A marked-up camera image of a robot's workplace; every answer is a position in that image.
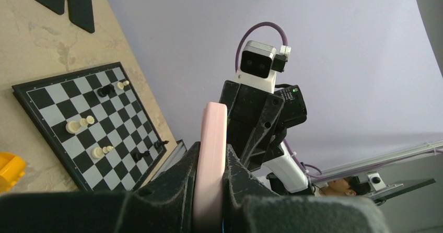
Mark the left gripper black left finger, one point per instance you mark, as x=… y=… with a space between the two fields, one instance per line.
x=162 y=205

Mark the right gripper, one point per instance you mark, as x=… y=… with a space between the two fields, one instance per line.
x=252 y=114

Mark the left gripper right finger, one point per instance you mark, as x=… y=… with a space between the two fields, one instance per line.
x=249 y=206

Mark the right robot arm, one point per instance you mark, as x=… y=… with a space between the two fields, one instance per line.
x=287 y=175

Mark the black chess piece lower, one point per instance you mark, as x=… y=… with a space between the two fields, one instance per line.
x=137 y=156

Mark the black chess piece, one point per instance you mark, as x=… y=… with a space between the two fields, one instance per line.
x=106 y=91
x=137 y=156

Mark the black chess piece corner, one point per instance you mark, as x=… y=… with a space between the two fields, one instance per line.
x=159 y=144

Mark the white chess piece lower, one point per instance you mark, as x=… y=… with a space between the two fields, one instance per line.
x=99 y=152

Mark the white chess piece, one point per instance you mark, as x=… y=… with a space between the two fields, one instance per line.
x=74 y=127
x=122 y=84
x=99 y=152

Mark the person's head in background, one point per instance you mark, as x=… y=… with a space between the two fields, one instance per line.
x=349 y=186

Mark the chessboard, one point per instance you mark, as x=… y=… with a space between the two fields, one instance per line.
x=120 y=121

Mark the white chess piece left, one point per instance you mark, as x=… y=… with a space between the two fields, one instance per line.
x=74 y=127

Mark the white chess piece top right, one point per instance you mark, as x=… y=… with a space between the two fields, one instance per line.
x=122 y=84

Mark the black chess piece top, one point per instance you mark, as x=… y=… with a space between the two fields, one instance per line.
x=106 y=91

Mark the blue and orange block toy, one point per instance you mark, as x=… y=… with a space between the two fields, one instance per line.
x=12 y=170

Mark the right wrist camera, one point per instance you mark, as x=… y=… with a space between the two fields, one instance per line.
x=259 y=64

